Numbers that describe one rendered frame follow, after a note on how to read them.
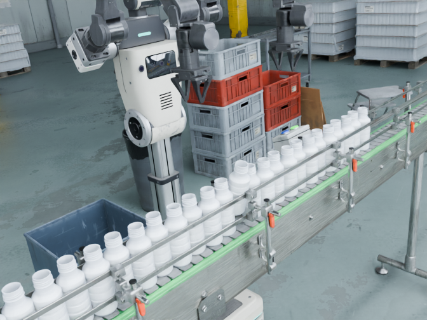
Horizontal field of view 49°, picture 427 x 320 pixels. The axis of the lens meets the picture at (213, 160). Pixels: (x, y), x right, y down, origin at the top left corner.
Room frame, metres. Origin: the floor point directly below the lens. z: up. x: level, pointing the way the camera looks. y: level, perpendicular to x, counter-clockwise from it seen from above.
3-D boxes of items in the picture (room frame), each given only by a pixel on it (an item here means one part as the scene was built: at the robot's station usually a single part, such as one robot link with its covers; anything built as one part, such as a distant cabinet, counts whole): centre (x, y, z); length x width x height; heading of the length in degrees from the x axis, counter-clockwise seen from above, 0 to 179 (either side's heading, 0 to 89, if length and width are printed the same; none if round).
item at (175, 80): (1.32, 0.05, 1.40); 0.07 x 0.07 x 0.09; 46
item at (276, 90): (4.51, -0.61, 0.55); 0.61 x 0.41 x 0.22; 136
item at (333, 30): (8.82, -2.39, 0.50); 1.23 x 1.05 x 1.00; 131
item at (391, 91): (4.61, -1.76, 0.21); 0.61 x 0.47 x 0.41; 6
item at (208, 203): (1.11, 0.02, 1.08); 0.06 x 0.06 x 0.17
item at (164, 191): (1.82, 0.22, 0.71); 0.11 x 0.11 x 0.40; 43
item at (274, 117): (4.50, -0.60, 0.33); 0.61 x 0.41 x 0.22; 136
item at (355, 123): (1.64, -0.53, 1.08); 0.06 x 0.06 x 0.17
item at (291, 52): (1.60, -0.30, 1.40); 0.07 x 0.07 x 0.09; 41
